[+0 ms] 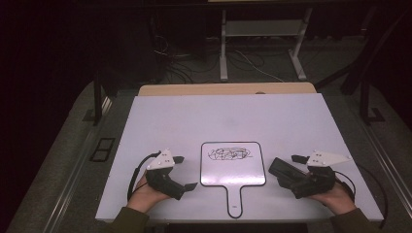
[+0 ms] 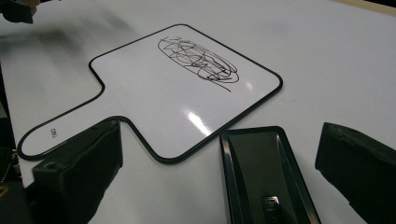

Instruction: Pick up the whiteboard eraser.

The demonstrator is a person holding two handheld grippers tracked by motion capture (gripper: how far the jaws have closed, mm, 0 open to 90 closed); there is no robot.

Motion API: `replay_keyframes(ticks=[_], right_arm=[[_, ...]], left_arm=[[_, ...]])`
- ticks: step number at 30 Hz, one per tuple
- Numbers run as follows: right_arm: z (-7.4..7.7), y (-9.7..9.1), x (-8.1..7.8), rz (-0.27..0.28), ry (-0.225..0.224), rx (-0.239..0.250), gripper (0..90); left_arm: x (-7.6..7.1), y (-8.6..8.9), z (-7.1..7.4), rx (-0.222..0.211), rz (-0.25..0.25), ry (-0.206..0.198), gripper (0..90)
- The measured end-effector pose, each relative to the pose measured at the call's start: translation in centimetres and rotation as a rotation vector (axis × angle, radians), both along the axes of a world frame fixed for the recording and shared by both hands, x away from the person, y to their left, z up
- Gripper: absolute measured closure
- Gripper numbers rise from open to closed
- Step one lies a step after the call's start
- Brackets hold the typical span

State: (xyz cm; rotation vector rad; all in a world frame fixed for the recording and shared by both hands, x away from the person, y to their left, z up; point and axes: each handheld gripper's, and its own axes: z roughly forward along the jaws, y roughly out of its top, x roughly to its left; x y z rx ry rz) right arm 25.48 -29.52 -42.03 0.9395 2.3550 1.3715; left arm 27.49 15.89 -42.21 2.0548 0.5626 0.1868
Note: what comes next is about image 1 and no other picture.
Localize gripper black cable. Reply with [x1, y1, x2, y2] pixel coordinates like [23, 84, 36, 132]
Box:
[126, 150, 162, 202]
[333, 163, 389, 229]

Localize person's left hand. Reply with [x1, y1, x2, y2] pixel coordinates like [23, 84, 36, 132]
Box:
[126, 173, 169, 214]

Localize person's right hand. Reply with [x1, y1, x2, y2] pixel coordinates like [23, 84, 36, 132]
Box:
[307, 183, 357, 216]

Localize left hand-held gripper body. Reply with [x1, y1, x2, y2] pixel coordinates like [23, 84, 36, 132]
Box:
[145, 149, 187, 201]

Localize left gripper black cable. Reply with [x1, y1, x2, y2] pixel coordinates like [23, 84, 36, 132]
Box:
[126, 150, 162, 202]

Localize wooden table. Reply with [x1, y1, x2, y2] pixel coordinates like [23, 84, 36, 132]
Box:
[138, 82, 318, 97]

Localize bundle of black floor cables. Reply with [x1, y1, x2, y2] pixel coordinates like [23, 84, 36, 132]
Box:
[151, 32, 222, 85]

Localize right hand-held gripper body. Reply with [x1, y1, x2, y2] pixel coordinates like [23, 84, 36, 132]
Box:
[291, 150, 354, 199]

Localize small whiteboard with handle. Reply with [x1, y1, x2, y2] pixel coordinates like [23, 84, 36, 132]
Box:
[199, 141, 267, 219]

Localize white metal stand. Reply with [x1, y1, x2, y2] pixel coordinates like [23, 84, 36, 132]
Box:
[219, 8, 314, 83]

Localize white board table cover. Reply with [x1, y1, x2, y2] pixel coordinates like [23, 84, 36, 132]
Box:
[95, 92, 385, 223]

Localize black floor stand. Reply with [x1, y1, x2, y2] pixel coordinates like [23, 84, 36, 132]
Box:
[82, 71, 113, 127]

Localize metal floor rail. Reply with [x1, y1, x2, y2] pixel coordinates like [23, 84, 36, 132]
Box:
[41, 96, 114, 233]
[359, 122, 412, 210]

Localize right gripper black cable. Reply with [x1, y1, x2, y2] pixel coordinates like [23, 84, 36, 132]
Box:
[333, 163, 389, 229]

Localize white floor cable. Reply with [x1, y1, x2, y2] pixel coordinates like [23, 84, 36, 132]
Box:
[232, 48, 287, 83]

